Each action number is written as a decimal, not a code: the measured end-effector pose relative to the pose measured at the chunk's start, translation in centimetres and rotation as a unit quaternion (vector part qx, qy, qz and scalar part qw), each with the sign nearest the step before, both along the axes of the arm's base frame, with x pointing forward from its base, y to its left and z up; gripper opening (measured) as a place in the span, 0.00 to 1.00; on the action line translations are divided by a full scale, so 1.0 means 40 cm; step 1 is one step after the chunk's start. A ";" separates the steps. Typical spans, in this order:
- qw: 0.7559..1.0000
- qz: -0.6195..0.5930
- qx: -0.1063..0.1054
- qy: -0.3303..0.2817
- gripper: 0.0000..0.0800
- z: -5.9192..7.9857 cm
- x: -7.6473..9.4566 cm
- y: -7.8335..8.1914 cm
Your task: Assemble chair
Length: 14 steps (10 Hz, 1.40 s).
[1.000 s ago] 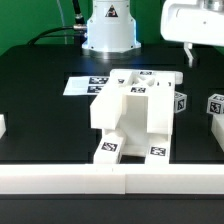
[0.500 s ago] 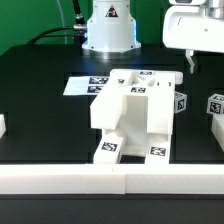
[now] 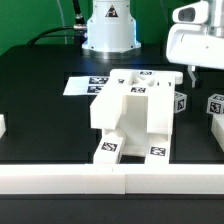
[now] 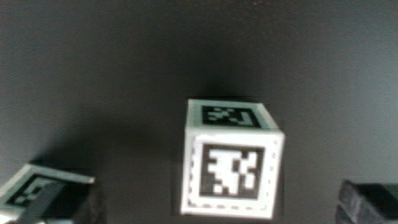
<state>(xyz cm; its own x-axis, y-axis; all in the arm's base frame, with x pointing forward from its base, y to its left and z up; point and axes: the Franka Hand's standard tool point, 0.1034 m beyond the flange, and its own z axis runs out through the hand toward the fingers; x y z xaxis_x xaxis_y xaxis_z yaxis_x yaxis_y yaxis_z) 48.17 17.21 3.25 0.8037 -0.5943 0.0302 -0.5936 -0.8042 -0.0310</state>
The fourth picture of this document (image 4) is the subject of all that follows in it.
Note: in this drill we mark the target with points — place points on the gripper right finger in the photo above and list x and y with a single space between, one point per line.
366 203

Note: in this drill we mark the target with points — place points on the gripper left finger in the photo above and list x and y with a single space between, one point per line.
69 204

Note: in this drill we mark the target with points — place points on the marker cube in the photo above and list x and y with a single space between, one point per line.
24 185
230 161

